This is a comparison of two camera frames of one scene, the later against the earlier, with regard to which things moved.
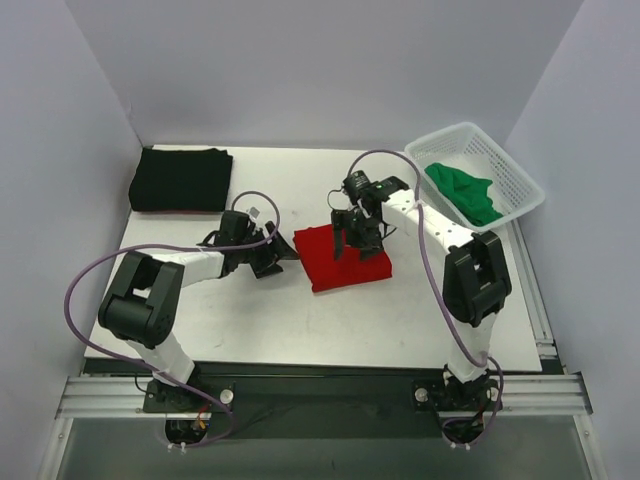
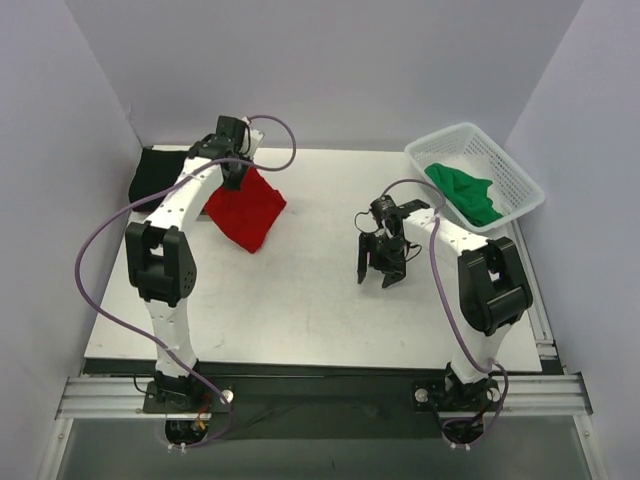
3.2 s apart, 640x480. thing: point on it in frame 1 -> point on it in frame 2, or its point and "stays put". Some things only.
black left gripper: (265, 252) -> (233, 176)
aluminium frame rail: (518, 395) stays put
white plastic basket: (471, 177) stays put
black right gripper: (356, 226) -> (381, 257)
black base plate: (326, 408) stays put
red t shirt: (315, 250) -> (246, 216)
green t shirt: (470, 193) stays put
